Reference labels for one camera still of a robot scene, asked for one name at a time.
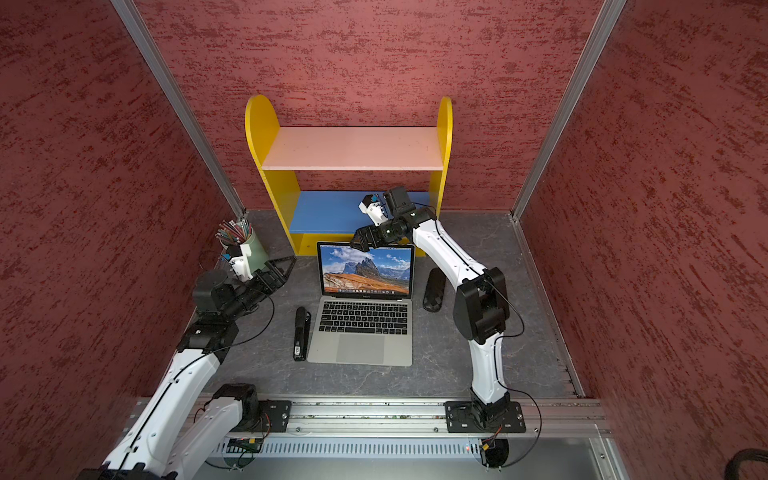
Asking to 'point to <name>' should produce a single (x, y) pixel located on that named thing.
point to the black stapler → (302, 330)
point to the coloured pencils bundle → (234, 232)
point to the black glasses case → (434, 290)
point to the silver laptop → (365, 311)
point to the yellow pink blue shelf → (320, 174)
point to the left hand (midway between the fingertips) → (290, 270)
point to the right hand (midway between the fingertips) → (363, 244)
